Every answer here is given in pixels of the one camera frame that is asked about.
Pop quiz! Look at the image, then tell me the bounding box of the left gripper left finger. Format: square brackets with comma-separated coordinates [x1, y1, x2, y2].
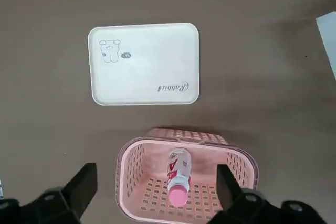
[0, 163, 98, 224]

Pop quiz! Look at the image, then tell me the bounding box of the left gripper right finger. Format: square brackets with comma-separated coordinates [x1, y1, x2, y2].
[211, 164, 332, 224]

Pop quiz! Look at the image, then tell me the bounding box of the white bottle pink cap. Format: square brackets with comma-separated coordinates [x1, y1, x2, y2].
[165, 147, 193, 208]

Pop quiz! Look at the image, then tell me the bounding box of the pink plastic basket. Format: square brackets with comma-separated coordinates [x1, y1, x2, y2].
[115, 127, 261, 221]

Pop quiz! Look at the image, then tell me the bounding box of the clear acrylic stepped shelf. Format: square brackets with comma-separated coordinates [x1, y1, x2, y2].
[316, 10, 336, 81]

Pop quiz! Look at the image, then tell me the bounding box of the cream rabbit print tray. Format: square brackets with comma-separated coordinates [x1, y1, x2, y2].
[87, 22, 202, 106]

